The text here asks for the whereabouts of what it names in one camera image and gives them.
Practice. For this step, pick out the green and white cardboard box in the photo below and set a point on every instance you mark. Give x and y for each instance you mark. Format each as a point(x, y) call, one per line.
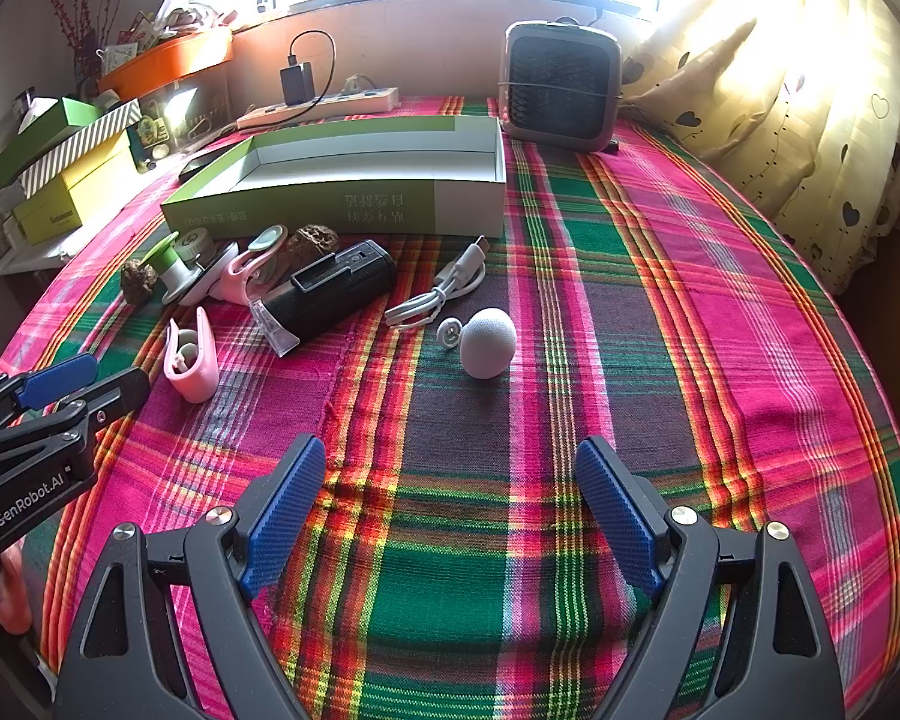
point(360, 195)

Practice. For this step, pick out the white jar with printed lid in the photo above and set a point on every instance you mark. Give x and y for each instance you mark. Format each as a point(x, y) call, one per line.
point(196, 241)

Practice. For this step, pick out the small white plug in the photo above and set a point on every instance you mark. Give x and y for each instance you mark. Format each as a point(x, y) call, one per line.
point(356, 82)

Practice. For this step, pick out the small decorated picture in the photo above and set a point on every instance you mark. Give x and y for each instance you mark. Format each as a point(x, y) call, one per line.
point(151, 141)

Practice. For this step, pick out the small white disc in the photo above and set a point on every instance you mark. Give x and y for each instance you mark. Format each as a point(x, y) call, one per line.
point(448, 334)

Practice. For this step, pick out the green box lid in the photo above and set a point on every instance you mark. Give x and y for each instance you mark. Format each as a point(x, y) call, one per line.
point(34, 139)

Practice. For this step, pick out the black charger adapter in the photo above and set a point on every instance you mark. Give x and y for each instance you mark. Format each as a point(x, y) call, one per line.
point(298, 84)

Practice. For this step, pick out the pink plaid blanket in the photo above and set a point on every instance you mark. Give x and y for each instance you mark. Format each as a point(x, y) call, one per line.
point(540, 405)

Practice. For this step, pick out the pink case with green circle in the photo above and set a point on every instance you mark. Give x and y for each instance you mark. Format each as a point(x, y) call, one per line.
point(247, 274)

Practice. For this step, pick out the black heater plug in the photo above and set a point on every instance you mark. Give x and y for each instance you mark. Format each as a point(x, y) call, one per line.
point(612, 145)

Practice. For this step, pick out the pink clip case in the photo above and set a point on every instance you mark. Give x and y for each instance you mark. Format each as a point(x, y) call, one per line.
point(191, 367)

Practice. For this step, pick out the yellow cardboard box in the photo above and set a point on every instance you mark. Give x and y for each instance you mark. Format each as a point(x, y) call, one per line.
point(67, 199)

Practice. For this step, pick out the striped gift box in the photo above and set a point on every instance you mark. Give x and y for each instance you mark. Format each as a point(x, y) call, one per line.
point(82, 146)

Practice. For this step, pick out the white shelf board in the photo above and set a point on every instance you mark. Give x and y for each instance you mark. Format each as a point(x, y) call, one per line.
point(34, 255)

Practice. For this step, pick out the papers and plants in tray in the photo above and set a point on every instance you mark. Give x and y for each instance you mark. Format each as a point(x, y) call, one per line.
point(172, 19)

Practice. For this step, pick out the dried red branches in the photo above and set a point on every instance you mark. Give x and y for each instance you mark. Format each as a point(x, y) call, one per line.
point(75, 7)

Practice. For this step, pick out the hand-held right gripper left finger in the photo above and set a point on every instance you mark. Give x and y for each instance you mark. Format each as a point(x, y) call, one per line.
point(285, 517)

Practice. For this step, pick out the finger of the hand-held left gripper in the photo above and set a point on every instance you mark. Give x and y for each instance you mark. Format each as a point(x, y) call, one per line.
point(116, 394)
point(56, 379)

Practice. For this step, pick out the white power strip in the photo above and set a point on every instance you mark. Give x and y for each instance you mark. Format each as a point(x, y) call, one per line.
point(322, 106)

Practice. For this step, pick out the grey portable heater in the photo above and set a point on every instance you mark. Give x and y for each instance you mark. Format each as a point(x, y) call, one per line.
point(562, 82)

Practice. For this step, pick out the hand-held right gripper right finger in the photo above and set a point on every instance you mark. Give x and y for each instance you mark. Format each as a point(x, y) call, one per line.
point(619, 517)

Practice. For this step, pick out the cream heart print curtain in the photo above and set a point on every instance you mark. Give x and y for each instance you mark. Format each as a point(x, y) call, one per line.
point(855, 90)

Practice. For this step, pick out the green domed white container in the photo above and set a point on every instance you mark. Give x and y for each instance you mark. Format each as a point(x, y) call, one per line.
point(171, 268)

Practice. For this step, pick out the black window latch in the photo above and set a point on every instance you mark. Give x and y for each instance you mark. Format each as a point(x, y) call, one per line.
point(613, 1)

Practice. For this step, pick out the black cylindrical device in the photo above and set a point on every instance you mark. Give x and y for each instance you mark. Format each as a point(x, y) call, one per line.
point(330, 292)

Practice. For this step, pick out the person's left hand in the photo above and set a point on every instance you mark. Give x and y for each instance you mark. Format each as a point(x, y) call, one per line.
point(11, 592)

